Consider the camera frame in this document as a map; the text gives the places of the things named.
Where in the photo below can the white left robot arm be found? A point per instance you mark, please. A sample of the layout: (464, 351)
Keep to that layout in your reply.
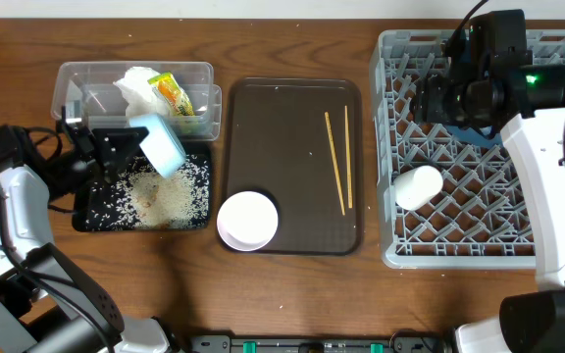
(47, 302)

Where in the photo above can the dark blue bowl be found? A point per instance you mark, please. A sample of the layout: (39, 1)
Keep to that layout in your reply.
(472, 137)

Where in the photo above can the light blue small bowl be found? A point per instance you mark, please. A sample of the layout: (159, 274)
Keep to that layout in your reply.
(161, 146)

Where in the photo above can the cream plastic cup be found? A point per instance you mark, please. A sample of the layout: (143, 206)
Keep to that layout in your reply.
(417, 187)

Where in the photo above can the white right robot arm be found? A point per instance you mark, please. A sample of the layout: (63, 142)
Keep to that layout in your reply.
(525, 105)

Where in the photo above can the grey dishwasher rack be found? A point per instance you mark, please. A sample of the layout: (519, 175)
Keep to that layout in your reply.
(479, 219)

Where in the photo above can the brown serving tray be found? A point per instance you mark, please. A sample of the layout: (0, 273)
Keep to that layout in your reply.
(277, 144)

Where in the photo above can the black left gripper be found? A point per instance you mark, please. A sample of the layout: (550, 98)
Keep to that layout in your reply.
(94, 160)

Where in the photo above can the clear plastic waste bin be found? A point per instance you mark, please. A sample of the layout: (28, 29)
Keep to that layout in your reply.
(100, 102)

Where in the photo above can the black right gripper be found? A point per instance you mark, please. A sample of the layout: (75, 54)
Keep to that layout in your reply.
(428, 101)

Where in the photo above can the wooden chopstick left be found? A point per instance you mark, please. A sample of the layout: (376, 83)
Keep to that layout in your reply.
(334, 161)

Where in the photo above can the black waste tray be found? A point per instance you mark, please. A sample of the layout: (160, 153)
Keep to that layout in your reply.
(96, 216)

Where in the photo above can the pink plastic bowl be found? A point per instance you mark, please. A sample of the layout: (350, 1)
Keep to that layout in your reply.
(247, 221)

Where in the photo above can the yellow green snack wrapper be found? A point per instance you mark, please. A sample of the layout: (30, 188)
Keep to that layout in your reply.
(166, 88)

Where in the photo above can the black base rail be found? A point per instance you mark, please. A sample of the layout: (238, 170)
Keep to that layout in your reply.
(401, 342)

